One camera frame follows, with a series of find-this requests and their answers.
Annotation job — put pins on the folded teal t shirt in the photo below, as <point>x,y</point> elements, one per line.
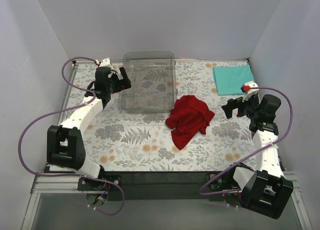
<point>229,80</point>

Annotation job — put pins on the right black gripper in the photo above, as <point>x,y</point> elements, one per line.
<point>239,108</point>

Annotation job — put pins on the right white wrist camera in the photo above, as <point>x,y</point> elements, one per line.
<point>249,89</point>

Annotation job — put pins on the floral table mat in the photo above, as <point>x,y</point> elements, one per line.
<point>120,141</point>

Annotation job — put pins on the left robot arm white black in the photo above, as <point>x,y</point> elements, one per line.
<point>65,145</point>

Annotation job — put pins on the clear plastic bin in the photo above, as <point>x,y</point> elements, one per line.
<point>153,82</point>

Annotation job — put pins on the aluminium frame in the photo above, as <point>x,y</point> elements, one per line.
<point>46,185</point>

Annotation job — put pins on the red t shirt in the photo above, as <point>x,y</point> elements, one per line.
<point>188,117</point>

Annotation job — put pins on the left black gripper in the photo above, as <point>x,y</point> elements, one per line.
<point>119,83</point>

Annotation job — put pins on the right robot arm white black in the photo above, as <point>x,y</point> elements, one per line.
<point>264,190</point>

